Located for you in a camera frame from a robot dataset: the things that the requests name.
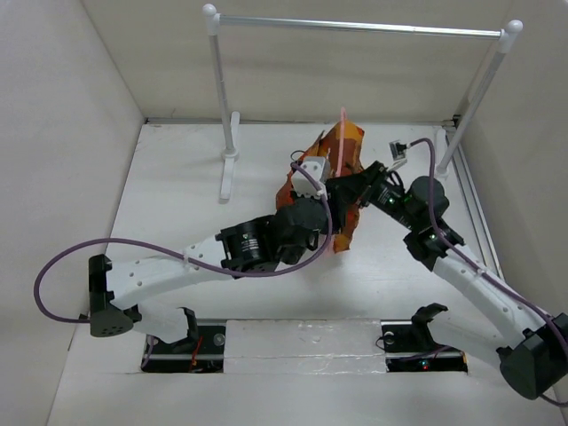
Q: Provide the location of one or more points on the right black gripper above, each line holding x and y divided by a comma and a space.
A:
359, 188

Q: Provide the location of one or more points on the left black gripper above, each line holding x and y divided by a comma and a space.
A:
326, 209

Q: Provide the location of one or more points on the orange camouflage trousers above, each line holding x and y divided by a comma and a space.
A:
347, 159

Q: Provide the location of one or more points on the pink clothes hanger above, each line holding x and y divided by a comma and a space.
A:
341, 142

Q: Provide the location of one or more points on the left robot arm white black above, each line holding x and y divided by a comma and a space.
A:
122, 295

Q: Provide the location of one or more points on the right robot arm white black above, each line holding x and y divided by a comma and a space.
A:
530, 349

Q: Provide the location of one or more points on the white and silver clothes rack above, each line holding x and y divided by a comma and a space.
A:
285, 70

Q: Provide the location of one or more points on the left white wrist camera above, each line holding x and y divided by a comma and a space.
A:
309, 179

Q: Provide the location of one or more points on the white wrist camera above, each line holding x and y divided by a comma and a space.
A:
309, 179
398, 153

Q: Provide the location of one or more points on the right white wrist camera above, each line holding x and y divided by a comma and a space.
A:
398, 153

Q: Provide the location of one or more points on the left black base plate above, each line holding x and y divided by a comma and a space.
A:
204, 354

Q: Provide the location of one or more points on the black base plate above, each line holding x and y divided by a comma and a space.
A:
408, 349
204, 354

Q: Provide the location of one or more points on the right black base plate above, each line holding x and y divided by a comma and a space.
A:
408, 349

